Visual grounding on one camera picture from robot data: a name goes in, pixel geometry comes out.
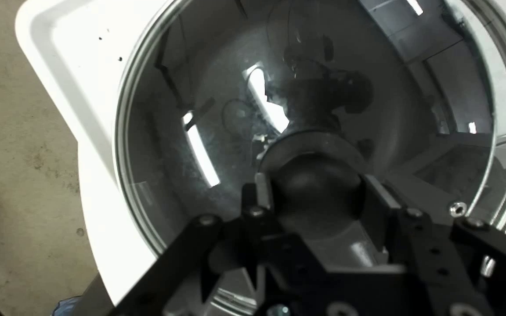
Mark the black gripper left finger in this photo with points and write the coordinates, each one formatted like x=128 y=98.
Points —
x=263 y=193

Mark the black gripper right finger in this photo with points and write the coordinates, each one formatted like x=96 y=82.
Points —
x=382 y=198

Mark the white plastic tray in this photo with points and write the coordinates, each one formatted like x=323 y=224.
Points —
x=71 y=52

